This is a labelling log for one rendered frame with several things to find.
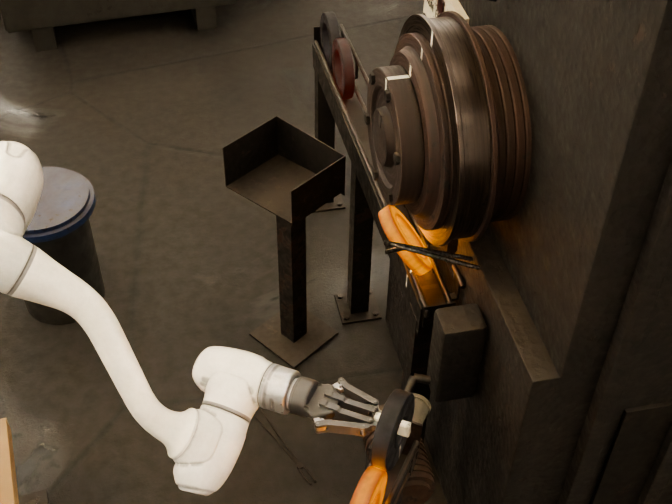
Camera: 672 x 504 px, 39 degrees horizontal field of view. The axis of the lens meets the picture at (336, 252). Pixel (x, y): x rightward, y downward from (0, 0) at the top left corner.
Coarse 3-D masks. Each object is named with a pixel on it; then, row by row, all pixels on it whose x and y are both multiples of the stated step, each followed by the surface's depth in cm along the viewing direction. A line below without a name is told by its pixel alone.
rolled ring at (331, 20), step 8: (328, 16) 293; (320, 24) 305; (328, 24) 292; (336, 24) 292; (320, 32) 307; (328, 32) 293; (336, 32) 291; (328, 40) 306; (328, 48) 306; (328, 56) 305; (328, 64) 300
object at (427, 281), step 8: (432, 272) 228; (424, 280) 226; (432, 280) 226; (424, 288) 224; (432, 288) 224; (440, 288) 224; (424, 296) 222; (432, 296) 222; (440, 296) 222; (432, 304) 220
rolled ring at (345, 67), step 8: (336, 40) 282; (344, 40) 281; (336, 48) 283; (344, 48) 278; (336, 56) 290; (344, 56) 277; (352, 56) 278; (336, 64) 291; (344, 64) 277; (352, 64) 277; (336, 72) 292; (344, 72) 278; (352, 72) 278; (336, 80) 292; (344, 80) 279; (352, 80) 279; (344, 88) 280; (352, 88) 281; (344, 96) 284; (352, 96) 285
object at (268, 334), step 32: (256, 128) 259; (288, 128) 262; (224, 160) 255; (256, 160) 266; (288, 160) 269; (320, 160) 259; (256, 192) 258; (288, 192) 258; (320, 192) 250; (288, 224) 262; (288, 256) 271; (288, 288) 281; (288, 320) 291; (320, 320) 303; (288, 352) 294
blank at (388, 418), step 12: (396, 396) 176; (408, 396) 176; (384, 408) 173; (396, 408) 173; (408, 408) 179; (384, 420) 172; (396, 420) 172; (408, 420) 182; (384, 432) 172; (396, 432) 174; (372, 444) 173; (384, 444) 172; (396, 444) 180; (372, 456) 174; (384, 456) 172; (396, 456) 180; (384, 468) 175
